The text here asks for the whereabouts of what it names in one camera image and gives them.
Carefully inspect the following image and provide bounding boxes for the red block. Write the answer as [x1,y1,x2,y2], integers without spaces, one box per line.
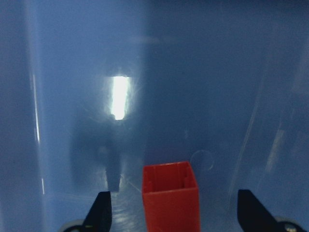
[141,161,201,232]

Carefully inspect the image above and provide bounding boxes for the blue plastic tray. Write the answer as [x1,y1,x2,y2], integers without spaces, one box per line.
[0,0,309,232]

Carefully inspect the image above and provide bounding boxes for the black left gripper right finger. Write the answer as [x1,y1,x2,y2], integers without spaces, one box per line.
[237,189,286,232]

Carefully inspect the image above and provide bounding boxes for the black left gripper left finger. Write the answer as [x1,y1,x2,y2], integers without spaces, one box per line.
[81,191,112,232]

